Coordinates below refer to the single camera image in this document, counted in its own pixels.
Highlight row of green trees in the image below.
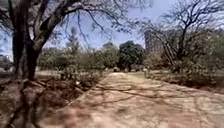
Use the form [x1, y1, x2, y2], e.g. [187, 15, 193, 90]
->
[36, 28, 120, 72]

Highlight low dry bushes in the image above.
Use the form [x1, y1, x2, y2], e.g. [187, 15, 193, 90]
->
[59, 64, 106, 89]

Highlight reddish brick paved path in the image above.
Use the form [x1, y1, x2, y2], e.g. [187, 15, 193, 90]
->
[39, 71, 224, 128]

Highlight tall building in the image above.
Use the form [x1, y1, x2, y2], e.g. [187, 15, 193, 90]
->
[143, 30, 168, 56]

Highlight bare brown earth ground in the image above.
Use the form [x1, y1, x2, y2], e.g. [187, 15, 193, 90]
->
[0, 69, 108, 128]

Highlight bare branching tree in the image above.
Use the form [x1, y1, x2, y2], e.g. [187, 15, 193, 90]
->
[139, 0, 224, 73]

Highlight bare earth ground with scrub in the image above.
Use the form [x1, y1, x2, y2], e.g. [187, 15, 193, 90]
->
[128, 68, 224, 96]

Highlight large bare dark-trunked tree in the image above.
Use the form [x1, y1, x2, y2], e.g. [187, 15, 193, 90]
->
[0, 0, 154, 82]

